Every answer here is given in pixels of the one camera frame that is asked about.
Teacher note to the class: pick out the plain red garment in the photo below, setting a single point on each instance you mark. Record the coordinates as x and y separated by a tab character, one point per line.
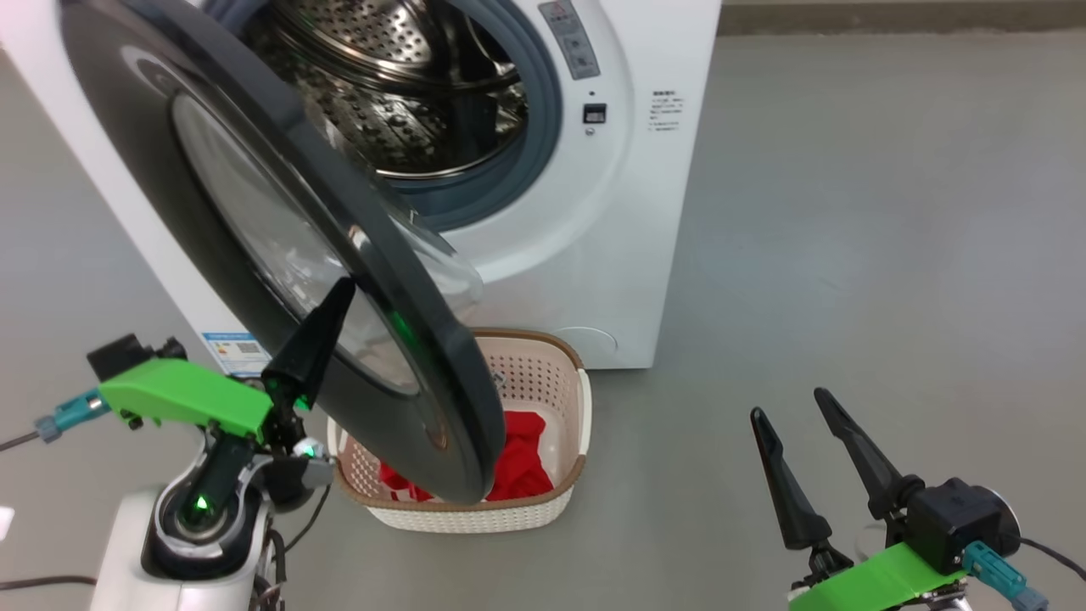
526	458

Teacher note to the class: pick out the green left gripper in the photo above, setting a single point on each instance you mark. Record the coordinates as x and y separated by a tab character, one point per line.
187	395

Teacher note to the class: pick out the small printed text label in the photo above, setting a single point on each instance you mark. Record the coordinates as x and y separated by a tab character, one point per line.
667	110

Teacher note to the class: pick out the grey rubber door seal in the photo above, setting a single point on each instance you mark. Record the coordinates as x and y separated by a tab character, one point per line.
543	127

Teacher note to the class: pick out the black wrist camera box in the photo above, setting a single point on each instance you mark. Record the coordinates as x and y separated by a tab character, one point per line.
127	352
959	522

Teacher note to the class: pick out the grey warning sticker strip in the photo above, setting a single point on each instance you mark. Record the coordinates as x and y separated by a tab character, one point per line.
570	38

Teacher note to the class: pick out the white front-loading washing machine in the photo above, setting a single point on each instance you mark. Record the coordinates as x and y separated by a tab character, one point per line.
611	212

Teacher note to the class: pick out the round white filter cover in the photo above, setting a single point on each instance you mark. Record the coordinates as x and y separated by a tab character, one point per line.
590	341

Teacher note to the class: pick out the black door lock latch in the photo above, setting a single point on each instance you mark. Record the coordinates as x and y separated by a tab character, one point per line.
595	114

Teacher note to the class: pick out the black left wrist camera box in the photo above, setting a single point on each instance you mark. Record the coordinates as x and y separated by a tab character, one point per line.
127	352

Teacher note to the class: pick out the dark grey round washer door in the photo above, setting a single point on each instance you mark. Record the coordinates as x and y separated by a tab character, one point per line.
153	153

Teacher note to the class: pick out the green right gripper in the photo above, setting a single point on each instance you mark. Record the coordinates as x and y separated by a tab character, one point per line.
865	585

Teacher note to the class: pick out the cream perforated basket brown rim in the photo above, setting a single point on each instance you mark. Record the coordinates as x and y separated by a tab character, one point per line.
526	373

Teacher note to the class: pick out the blue white energy label sticker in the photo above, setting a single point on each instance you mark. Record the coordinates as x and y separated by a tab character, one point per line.
237	352

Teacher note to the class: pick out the steel perforated washer drum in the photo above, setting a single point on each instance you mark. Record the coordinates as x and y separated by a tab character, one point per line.
407	93

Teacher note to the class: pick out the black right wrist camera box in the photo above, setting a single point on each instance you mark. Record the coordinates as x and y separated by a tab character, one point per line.
959	522

